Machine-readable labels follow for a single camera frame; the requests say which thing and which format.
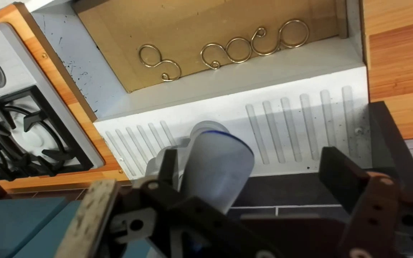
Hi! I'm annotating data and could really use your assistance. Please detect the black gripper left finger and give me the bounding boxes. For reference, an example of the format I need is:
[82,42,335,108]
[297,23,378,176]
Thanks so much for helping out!
[97,148,277,258]

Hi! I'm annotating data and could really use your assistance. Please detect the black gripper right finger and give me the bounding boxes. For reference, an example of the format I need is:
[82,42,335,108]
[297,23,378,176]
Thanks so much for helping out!
[317,146,413,258]

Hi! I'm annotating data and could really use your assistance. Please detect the pale wooden board edge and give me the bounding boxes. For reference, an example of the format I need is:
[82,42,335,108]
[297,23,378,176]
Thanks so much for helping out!
[54,179,120,258]

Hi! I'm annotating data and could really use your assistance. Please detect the white sink basin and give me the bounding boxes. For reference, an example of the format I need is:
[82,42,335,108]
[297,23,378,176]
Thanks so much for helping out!
[31,0,376,182]

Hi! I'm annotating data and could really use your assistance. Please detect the teal planter box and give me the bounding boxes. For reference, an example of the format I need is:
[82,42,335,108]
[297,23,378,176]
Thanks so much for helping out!
[0,197,83,258]

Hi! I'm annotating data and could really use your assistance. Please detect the tan tray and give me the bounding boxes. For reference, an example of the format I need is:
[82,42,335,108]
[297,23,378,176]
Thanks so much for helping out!
[76,0,348,93]

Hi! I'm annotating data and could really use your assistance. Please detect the gray stove top black burners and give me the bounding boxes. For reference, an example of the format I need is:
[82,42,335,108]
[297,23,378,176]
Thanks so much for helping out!
[0,22,105,182]

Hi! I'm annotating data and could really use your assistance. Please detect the short gold wire puzzle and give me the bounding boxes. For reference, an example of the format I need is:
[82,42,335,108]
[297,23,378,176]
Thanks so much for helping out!
[138,42,183,83]

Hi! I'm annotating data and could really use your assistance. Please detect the long gold wire puzzle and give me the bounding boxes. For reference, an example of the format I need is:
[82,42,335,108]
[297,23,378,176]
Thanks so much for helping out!
[199,17,311,72]

